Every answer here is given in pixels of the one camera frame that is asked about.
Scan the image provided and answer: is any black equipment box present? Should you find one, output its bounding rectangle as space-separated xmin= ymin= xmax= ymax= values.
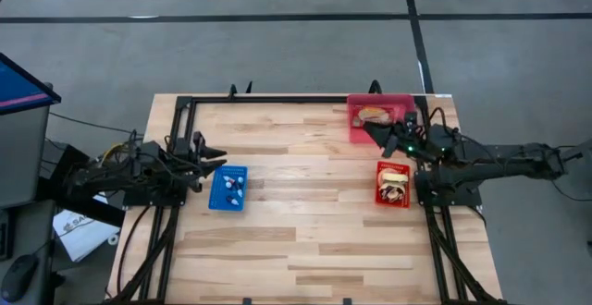
xmin=43 ymin=140 xmax=92 ymax=190

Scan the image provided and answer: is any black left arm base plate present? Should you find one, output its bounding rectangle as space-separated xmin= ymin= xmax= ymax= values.
xmin=122 ymin=170 xmax=191 ymax=208

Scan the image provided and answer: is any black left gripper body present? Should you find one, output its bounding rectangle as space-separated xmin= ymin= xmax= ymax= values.
xmin=173 ymin=131 xmax=207 ymax=191

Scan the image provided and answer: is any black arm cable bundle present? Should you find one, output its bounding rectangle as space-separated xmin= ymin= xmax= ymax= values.
xmin=115 ymin=205 xmax=154 ymax=297

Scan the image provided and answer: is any black aluminium table frame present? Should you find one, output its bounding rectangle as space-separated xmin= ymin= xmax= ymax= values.
xmin=108 ymin=92 xmax=505 ymax=305

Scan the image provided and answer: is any yellow cable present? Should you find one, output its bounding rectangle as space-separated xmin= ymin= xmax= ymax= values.
xmin=94 ymin=141 xmax=129 ymax=167

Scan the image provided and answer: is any blue plastic basket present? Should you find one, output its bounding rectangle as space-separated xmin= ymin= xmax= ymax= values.
xmin=207 ymin=165 xmax=249 ymax=213

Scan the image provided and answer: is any red plastic basket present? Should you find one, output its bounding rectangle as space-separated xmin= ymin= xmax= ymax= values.
xmin=375 ymin=160 xmax=412 ymax=210

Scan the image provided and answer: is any pink translucent plastic bin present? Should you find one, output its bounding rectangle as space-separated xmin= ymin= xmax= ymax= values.
xmin=346 ymin=93 xmax=417 ymax=145

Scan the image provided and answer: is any black computer mouse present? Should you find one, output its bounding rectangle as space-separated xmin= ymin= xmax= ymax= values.
xmin=0 ymin=253 xmax=40 ymax=304

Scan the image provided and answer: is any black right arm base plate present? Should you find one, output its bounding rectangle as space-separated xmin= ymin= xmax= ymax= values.
xmin=413 ymin=170 xmax=483 ymax=208

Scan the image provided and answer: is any black floor cable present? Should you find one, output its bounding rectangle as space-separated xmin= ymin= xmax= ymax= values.
xmin=549 ymin=179 xmax=592 ymax=203

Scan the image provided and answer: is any black keyboard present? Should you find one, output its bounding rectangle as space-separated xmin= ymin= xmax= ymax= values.
xmin=0 ymin=209 xmax=14 ymax=261

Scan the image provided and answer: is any grey floor object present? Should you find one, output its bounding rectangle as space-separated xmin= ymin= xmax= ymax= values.
xmin=566 ymin=138 xmax=592 ymax=166

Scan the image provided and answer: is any white printed paper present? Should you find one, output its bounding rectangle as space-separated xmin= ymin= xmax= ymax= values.
xmin=52 ymin=189 xmax=122 ymax=263

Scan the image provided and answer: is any blue screen monitor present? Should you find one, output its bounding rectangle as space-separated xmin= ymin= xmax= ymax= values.
xmin=0 ymin=53 xmax=63 ymax=116

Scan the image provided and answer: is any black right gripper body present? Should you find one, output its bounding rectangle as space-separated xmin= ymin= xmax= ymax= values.
xmin=392 ymin=110 xmax=436 ymax=158

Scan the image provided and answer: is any red snack package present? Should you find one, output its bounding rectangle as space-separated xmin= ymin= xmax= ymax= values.
xmin=351 ymin=104 xmax=395 ymax=128

